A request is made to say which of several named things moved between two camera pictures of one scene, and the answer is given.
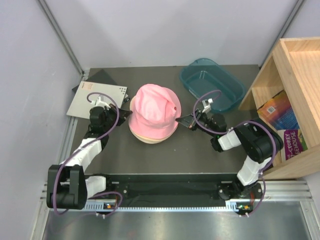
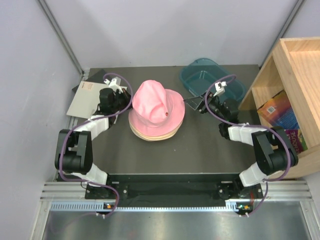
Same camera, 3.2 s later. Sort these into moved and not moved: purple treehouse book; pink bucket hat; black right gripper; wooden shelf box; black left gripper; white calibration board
Moved: black right gripper; black left gripper
Not moved: purple treehouse book; wooden shelf box; white calibration board; pink bucket hat
